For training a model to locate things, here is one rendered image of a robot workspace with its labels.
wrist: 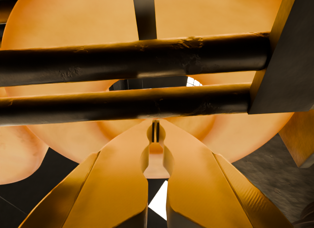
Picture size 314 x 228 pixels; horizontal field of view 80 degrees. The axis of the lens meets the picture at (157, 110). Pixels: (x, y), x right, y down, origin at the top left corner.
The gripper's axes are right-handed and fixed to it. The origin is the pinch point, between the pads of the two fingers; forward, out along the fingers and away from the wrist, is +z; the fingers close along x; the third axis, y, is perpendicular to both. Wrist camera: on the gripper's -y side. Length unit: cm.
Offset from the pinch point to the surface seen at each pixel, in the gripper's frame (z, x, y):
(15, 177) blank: 0.3, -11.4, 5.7
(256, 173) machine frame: 27, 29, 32
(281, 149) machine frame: 22.7, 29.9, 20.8
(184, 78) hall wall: 775, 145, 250
